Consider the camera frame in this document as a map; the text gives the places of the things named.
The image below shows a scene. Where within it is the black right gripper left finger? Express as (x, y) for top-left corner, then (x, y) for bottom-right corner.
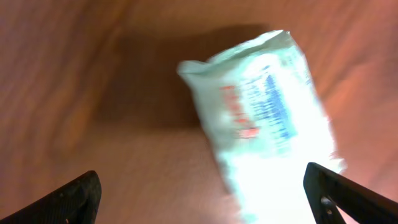
(1, 170), (101, 224)

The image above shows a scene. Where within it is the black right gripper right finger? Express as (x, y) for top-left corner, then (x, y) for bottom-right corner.
(303, 162), (397, 224)

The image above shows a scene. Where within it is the teal wet wipes pack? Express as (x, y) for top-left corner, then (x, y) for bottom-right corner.
(177, 30), (345, 223)

